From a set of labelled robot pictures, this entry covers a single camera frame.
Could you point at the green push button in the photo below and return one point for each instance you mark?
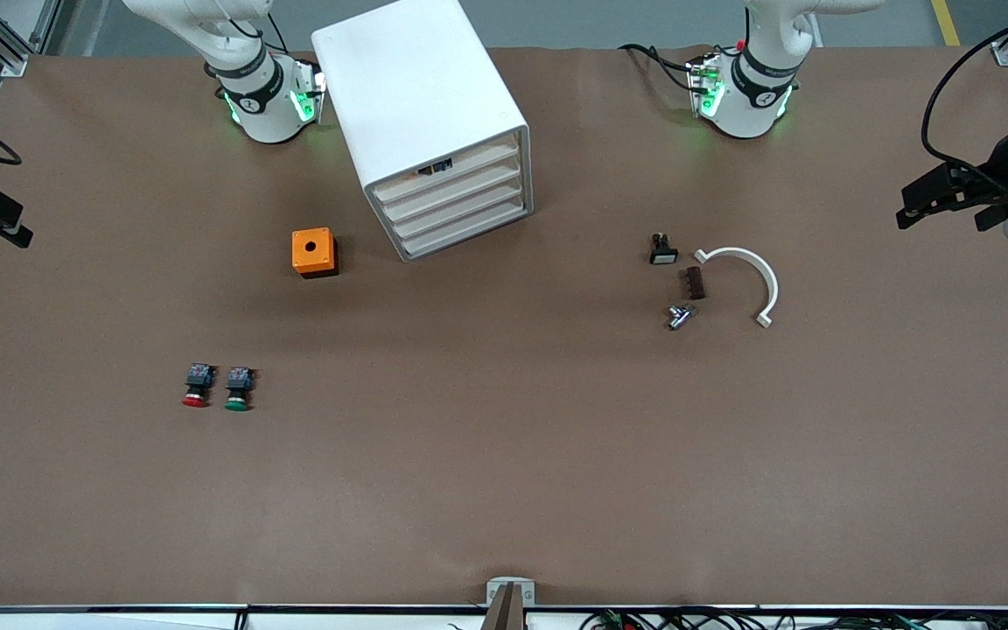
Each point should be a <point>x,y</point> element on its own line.
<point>238,387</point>

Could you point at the brown terminal block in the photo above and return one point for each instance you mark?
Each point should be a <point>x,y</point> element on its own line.
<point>694,283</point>

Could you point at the white drawer cabinet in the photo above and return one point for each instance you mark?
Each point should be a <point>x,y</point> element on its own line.
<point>416,87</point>

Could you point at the silver metal key switch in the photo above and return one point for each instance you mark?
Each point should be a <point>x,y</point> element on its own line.
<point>679,317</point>

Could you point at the black white rectangular switch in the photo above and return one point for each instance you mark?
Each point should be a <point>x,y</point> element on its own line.
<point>662,250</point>

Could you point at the white plastic drawer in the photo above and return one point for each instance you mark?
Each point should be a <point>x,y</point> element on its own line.
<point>478,183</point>
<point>478,222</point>
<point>478,203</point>
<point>478,164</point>

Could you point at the black blue switch part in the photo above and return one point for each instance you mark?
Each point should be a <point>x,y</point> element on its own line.
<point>436,168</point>

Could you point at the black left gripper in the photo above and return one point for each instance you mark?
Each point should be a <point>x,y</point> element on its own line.
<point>997,170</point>

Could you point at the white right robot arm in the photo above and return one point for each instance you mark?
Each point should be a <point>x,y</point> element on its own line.
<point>268,109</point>

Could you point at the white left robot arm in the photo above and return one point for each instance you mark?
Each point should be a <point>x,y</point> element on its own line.
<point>745,105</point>

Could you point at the red push button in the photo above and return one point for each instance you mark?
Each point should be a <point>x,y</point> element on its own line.
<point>197,383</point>

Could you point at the orange button enclosure box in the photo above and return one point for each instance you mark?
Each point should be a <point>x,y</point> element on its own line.
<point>311,251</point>

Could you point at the brown table cover sheet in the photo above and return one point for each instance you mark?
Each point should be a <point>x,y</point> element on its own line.
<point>504,455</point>

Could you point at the white curved plastic bracket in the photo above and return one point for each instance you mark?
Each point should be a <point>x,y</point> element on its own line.
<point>766,276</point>

